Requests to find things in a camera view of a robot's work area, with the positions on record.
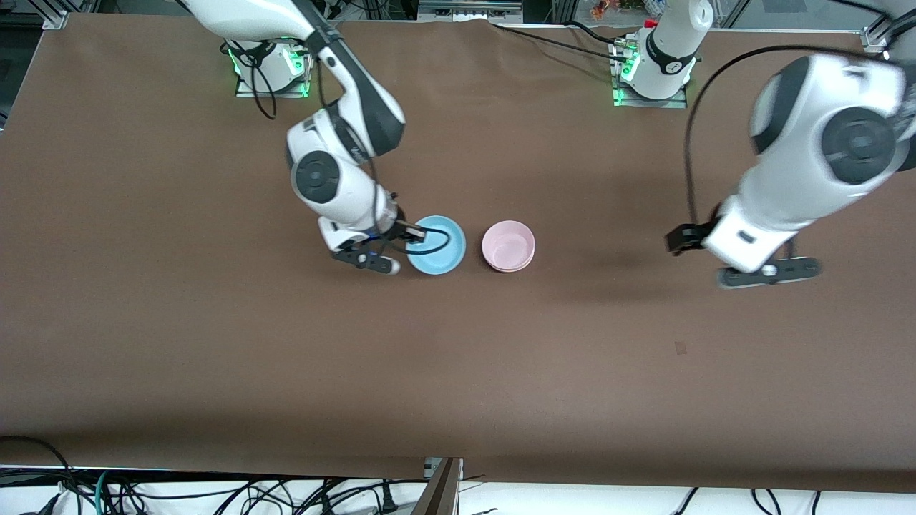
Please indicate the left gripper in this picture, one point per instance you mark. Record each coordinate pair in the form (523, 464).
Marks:
(685, 238)

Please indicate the aluminium corner profile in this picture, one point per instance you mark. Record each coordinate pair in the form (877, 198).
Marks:
(876, 37)

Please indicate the aluminium post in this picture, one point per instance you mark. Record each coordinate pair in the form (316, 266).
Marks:
(438, 493)

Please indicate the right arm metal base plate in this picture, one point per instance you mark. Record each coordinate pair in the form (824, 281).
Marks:
(247, 89)

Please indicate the pink bowl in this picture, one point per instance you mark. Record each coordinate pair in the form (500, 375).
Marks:
(507, 244)

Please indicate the white bowl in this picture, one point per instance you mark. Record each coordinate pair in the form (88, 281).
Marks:
(511, 270)

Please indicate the aluminium frame rail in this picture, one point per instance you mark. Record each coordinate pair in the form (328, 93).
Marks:
(469, 8)

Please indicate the brown table cloth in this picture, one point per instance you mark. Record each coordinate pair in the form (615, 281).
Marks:
(458, 386)

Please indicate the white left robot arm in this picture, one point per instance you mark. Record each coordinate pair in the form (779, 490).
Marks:
(823, 143)

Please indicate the blue bowl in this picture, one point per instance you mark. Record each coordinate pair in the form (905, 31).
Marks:
(440, 259)

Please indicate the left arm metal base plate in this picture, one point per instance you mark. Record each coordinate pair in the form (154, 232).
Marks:
(676, 104)

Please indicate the colourful background objects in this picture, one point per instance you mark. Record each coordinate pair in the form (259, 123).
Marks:
(622, 6)

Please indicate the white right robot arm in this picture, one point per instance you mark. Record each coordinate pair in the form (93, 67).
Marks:
(336, 172)

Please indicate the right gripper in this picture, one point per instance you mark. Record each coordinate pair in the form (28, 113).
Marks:
(398, 227)

